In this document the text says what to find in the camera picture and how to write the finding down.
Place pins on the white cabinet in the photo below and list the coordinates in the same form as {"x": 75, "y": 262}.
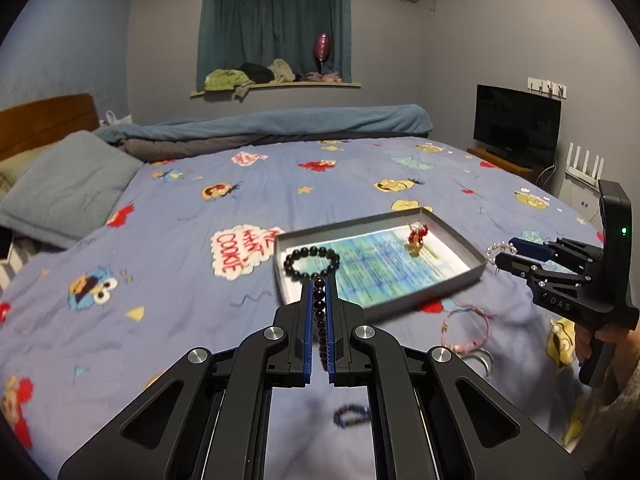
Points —
{"x": 575, "y": 200}

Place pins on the wooden television stand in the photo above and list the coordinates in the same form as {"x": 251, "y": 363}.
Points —
{"x": 495, "y": 157}

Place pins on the blue rolled blanket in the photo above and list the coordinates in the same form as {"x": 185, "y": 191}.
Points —
{"x": 300, "y": 122}

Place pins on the black crumpled clothes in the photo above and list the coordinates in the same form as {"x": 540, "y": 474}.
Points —
{"x": 255, "y": 71}

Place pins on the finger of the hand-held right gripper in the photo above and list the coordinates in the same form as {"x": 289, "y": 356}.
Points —
{"x": 520, "y": 264}
{"x": 527, "y": 247}

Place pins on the teal window curtain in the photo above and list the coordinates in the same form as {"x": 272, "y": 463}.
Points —
{"x": 270, "y": 20}

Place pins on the beige crumpled clothes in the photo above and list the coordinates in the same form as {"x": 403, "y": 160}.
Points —
{"x": 282, "y": 69}

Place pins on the grey hanging garment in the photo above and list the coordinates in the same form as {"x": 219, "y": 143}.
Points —
{"x": 242, "y": 91}

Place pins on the pink foil balloon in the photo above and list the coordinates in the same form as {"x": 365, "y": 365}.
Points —
{"x": 322, "y": 47}

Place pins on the white wall hook rack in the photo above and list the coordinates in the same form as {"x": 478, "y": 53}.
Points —
{"x": 547, "y": 87}

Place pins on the white antenna router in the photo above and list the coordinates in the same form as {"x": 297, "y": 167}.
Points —
{"x": 582, "y": 172}

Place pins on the green crumpled cloth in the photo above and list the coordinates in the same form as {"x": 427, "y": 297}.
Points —
{"x": 225, "y": 80}

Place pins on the grey rolled blanket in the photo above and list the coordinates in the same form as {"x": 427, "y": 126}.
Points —
{"x": 200, "y": 147}

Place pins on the pink folded clothes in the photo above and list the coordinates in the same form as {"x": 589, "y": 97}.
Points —
{"x": 322, "y": 77}

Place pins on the striped cloth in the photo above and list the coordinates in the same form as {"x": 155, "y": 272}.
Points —
{"x": 12, "y": 265}

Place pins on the person's right hand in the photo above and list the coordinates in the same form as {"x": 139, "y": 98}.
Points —
{"x": 582, "y": 345}

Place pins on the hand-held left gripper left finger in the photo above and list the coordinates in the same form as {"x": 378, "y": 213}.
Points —
{"x": 308, "y": 320}

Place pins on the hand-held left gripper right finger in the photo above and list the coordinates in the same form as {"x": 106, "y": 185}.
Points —
{"x": 330, "y": 320}

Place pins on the grey cardboard tray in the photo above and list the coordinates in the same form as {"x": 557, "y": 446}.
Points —
{"x": 465, "y": 255}

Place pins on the beige pillow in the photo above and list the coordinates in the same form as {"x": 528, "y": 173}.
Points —
{"x": 15, "y": 167}

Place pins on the black flat television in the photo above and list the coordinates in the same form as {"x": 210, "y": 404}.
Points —
{"x": 515, "y": 120}

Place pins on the wooden headboard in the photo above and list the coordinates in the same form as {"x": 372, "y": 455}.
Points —
{"x": 40, "y": 120}

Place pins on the silver bangle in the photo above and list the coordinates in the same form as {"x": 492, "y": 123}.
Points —
{"x": 484, "y": 360}

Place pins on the blue grey pillow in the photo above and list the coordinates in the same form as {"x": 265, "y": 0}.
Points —
{"x": 65, "y": 185}

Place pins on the printed paper sheet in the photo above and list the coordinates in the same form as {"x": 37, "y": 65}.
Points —
{"x": 380, "y": 265}

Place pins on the person's grey clothing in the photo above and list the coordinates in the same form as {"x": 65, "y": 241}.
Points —
{"x": 607, "y": 420}

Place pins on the white plastic bag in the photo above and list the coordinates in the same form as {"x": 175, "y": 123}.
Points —
{"x": 114, "y": 119}

